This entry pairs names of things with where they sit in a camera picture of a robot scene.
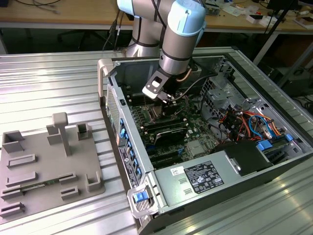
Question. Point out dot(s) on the thin metal locking lever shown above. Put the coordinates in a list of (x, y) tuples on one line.
[(146, 104)]

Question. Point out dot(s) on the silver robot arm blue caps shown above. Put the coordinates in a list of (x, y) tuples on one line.
[(176, 46)]

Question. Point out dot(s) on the CPU socket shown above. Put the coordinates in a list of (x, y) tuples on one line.
[(154, 113)]

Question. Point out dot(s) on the grey open PC case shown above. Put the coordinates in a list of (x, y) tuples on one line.
[(137, 73)]

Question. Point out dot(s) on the silver metal disk bay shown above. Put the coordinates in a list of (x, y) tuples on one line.
[(215, 98)]

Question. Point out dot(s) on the green motherboard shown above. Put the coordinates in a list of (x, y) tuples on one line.
[(198, 127)]

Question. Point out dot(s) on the black expansion card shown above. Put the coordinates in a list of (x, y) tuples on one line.
[(171, 137)]

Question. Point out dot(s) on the silver chipset heat sink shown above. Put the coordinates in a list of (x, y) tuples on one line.
[(195, 149)]

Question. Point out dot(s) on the black plastic shroud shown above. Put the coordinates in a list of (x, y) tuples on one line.
[(244, 156)]

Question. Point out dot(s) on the silver power supply unit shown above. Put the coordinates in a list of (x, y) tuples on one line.
[(168, 188)]

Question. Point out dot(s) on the blue disk carrier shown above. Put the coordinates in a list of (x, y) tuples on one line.
[(265, 147)]

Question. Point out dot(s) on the blue case latch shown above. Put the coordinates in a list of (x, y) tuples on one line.
[(139, 197)]

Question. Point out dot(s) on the wooden desk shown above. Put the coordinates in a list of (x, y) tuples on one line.
[(73, 12)]

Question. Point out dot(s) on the grey parts rack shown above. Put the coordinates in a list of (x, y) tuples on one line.
[(49, 166)]

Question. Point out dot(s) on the green RAM stick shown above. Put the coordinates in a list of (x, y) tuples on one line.
[(39, 185)]

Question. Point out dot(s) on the silver camera with black bracket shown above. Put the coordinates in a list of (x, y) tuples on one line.
[(156, 83)]

